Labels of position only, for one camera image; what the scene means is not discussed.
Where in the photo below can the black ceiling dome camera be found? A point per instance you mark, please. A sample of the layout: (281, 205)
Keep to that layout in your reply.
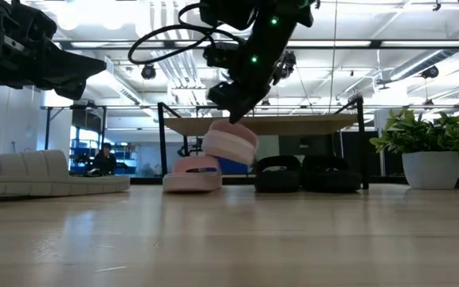
(148, 71)
(430, 71)

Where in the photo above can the green plant in white pot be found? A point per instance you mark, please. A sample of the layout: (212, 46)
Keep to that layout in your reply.
(430, 167)

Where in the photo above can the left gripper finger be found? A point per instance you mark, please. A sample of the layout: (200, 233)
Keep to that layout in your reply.
(70, 88)
(70, 65)

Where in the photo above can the black partition panel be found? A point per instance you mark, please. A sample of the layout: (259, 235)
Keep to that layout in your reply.
(357, 153)

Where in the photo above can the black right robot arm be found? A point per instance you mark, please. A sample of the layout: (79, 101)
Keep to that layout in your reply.
(281, 12)

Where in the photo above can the black background rig frame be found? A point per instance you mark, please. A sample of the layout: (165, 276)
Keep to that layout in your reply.
(48, 127)

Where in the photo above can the pink slide sandal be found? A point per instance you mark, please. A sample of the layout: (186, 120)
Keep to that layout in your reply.
(191, 181)
(229, 143)

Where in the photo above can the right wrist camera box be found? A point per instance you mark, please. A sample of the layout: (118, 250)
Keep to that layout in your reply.
(218, 55)

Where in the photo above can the wooden shelf with black frame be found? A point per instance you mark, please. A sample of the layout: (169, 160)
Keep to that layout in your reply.
(293, 124)

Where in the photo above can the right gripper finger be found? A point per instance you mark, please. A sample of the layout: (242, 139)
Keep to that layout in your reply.
(227, 95)
(251, 103)

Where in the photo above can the grey slide sandal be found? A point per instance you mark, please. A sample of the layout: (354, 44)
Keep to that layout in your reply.
(46, 179)

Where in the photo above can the person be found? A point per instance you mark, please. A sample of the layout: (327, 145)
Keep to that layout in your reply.
(104, 161)

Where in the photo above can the black background robot arm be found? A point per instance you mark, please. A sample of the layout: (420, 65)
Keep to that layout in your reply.
(191, 149)

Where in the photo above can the black slide sandal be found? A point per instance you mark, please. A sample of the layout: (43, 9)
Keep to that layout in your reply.
(331, 179)
(277, 179)

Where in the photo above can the black aluminium rig frame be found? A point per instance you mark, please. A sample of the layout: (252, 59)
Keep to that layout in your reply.
(377, 44)

